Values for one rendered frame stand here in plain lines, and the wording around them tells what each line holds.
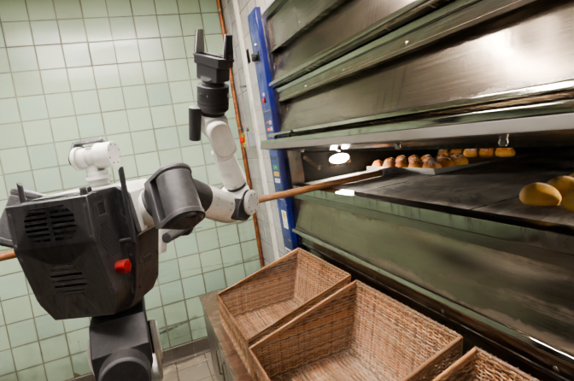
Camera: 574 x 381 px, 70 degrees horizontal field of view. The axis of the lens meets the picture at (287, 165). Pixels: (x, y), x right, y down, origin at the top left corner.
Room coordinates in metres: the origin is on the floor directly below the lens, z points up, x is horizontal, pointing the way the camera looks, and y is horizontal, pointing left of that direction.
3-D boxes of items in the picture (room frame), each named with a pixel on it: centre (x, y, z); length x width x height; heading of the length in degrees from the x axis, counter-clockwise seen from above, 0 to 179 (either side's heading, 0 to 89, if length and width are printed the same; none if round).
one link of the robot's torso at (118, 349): (1.00, 0.48, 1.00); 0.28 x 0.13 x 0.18; 21
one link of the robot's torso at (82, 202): (1.02, 0.51, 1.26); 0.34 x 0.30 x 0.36; 82
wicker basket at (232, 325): (1.78, 0.13, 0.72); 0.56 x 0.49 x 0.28; 21
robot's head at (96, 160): (1.08, 0.49, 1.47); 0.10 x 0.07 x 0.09; 82
